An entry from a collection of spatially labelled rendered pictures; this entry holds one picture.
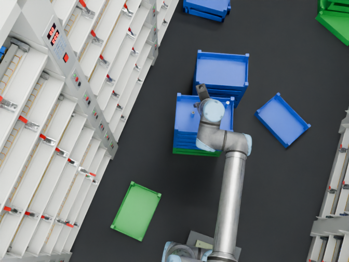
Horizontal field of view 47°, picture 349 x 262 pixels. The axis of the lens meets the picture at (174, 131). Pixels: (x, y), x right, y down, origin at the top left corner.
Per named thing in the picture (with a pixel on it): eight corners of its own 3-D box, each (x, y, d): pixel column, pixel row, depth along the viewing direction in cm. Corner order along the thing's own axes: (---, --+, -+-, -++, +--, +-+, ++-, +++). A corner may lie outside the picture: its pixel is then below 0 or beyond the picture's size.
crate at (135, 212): (132, 182, 253) (131, 181, 245) (161, 195, 251) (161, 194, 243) (111, 227, 245) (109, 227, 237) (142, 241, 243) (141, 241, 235)
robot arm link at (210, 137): (220, 154, 170) (226, 126, 169) (193, 149, 171) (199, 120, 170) (219, 151, 180) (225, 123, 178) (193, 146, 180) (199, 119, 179)
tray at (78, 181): (99, 142, 214) (102, 139, 205) (50, 253, 198) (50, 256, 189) (64, 126, 210) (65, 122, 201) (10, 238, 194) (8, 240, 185)
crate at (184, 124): (231, 102, 218) (234, 96, 210) (230, 138, 212) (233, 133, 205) (176, 97, 218) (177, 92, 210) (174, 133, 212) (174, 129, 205)
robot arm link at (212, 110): (201, 121, 168) (205, 97, 167) (197, 118, 180) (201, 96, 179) (223, 125, 169) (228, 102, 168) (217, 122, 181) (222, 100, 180)
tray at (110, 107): (149, 32, 232) (155, 22, 219) (107, 126, 216) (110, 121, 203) (116, 15, 228) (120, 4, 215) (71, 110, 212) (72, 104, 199)
